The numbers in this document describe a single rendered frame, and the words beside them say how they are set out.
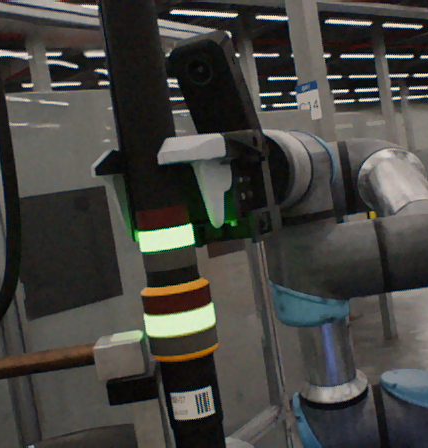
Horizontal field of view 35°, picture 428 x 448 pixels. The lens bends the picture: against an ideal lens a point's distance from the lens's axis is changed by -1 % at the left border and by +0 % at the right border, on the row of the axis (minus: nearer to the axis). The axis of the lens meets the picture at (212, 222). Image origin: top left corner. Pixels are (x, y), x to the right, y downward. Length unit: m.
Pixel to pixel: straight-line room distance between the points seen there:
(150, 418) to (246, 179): 0.19
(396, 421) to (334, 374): 0.13
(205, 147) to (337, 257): 0.27
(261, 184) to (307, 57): 6.83
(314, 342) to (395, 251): 0.48
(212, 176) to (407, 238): 0.28
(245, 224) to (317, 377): 0.68
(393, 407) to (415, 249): 0.56
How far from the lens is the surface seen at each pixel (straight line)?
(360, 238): 0.66
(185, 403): 0.43
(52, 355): 0.45
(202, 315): 0.42
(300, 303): 0.67
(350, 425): 1.18
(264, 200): 0.51
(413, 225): 0.67
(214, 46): 0.51
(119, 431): 0.62
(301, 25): 7.40
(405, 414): 1.18
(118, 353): 0.43
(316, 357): 1.13
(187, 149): 0.40
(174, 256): 0.41
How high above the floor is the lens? 1.64
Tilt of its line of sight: 3 degrees down
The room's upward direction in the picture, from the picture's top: 9 degrees counter-clockwise
